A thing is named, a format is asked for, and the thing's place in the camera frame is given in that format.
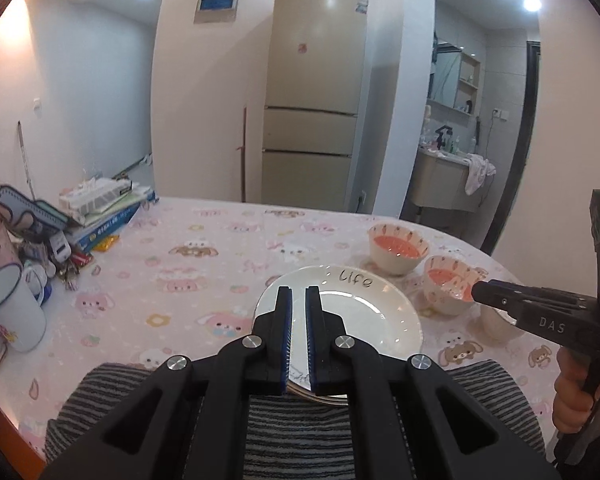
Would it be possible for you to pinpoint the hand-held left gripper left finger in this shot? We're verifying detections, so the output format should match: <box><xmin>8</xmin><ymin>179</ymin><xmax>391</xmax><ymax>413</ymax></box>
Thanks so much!
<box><xmin>42</xmin><ymin>285</ymin><xmax>295</xmax><ymax>480</ymax></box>

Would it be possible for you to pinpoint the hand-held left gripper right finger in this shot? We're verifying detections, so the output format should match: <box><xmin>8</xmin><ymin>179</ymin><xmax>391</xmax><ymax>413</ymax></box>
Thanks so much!
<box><xmin>305</xmin><ymin>285</ymin><xmax>561</xmax><ymax>480</ymax></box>

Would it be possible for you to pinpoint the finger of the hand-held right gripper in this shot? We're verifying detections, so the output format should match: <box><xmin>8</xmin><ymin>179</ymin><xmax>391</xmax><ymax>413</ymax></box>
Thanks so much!
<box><xmin>471</xmin><ymin>280</ymin><xmax>598</xmax><ymax>313</ymax></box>

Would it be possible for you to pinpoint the pink carrot print bowl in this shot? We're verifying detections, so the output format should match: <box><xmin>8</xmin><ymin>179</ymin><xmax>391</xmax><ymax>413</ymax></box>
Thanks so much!
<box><xmin>369</xmin><ymin>223</ymin><xmax>429</xmax><ymax>275</ymax></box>
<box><xmin>424</xmin><ymin>255</ymin><xmax>488</xmax><ymax>317</ymax></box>

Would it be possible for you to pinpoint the person's right hand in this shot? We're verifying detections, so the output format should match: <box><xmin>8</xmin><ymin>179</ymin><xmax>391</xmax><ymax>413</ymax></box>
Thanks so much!
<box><xmin>554</xmin><ymin>346</ymin><xmax>598</xmax><ymax>433</ymax></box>

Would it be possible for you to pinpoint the grey striped cloth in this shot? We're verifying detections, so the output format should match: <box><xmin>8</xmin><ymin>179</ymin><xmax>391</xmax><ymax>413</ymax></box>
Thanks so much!
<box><xmin>44</xmin><ymin>360</ymin><xmax>546</xmax><ymax>480</ymax></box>

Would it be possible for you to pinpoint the white towel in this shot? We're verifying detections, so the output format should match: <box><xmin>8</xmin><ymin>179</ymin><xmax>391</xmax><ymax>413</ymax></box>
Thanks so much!
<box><xmin>464</xmin><ymin>152</ymin><xmax>497</xmax><ymax>196</ymax></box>

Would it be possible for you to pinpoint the bathroom vanity cabinet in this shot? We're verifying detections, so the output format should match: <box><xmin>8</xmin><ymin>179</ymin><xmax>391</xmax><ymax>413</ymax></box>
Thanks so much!
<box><xmin>410</xmin><ymin>147</ymin><xmax>483</xmax><ymax>211</ymax></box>

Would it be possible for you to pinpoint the pink printed tablecloth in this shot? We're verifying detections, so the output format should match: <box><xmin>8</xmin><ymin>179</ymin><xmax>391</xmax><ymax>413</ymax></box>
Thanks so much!
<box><xmin>0</xmin><ymin>195</ymin><xmax>600</xmax><ymax>461</ymax></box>

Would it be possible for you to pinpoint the bathroom mirror cabinet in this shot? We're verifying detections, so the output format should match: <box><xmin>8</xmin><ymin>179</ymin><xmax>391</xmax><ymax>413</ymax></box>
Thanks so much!
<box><xmin>427</xmin><ymin>42</ymin><xmax>482</xmax><ymax>116</ymax></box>

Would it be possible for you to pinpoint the pale green book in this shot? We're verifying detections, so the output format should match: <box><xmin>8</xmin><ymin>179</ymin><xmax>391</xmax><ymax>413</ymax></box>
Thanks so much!
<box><xmin>82</xmin><ymin>185</ymin><xmax>153</xmax><ymax>226</ymax></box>

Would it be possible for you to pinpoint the blue book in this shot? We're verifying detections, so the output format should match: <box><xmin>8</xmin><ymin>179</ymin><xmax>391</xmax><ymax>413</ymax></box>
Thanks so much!
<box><xmin>75</xmin><ymin>191</ymin><xmax>158</xmax><ymax>256</ymax></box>

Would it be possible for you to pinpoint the bunch of keys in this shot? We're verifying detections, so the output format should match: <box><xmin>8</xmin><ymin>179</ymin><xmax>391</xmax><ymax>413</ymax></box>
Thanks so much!
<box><xmin>55</xmin><ymin>252</ymin><xmax>93</xmax><ymax>291</ymax></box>

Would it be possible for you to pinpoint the tissue box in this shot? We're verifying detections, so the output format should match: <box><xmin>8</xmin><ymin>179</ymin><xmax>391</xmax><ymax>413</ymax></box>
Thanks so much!
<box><xmin>59</xmin><ymin>176</ymin><xmax>133</xmax><ymax>213</ymax></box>

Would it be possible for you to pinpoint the small white device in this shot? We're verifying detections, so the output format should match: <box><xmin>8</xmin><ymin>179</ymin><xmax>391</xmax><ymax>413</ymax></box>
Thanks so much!
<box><xmin>47</xmin><ymin>232</ymin><xmax>73</xmax><ymax>263</ymax></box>

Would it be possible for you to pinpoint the white mug blue print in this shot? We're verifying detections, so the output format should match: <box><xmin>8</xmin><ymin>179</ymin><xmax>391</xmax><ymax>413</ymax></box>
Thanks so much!
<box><xmin>22</xmin><ymin>261</ymin><xmax>51</xmax><ymax>307</ymax></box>

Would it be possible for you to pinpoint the beige refrigerator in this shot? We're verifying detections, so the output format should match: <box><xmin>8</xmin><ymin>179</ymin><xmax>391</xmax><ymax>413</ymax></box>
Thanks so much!
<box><xmin>260</xmin><ymin>0</ymin><xmax>370</xmax><ymax>213</ymax></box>

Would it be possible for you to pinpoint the white enamel mug blue rim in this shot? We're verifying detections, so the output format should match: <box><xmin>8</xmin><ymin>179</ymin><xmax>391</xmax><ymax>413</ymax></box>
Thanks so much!
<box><xmin>0</xmin><ymin>262</ymin><xmax>47</xmax><ymax>352</ymax></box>

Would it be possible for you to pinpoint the blue cartoon cardboard cutout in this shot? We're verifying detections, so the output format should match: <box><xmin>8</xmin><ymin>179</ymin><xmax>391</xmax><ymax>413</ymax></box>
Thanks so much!
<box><xmin>0</xmin><ymin>157</ymin><xmax>73</xmax><ymax>231</ymax></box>

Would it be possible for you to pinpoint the white pole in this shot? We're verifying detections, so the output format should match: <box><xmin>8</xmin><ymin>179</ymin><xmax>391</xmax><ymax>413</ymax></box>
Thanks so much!
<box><xmin>16</xmin><ymin>121</ymin><xmax>35</xmax><ymax>196</ymax></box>

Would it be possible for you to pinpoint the dark door frame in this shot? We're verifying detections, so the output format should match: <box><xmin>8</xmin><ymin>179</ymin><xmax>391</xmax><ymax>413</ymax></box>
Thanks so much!
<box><xmin>480</xmin><ymin>40</ymin><xmax>541</xmax><ymax>256</ymax></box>

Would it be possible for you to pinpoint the red-brown broom handle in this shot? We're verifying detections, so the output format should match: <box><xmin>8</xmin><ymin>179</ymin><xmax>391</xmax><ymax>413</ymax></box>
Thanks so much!
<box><xmin>235</xmin><ymin>105</ymin><xmax>248</xmax><ymax>203</ymax></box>

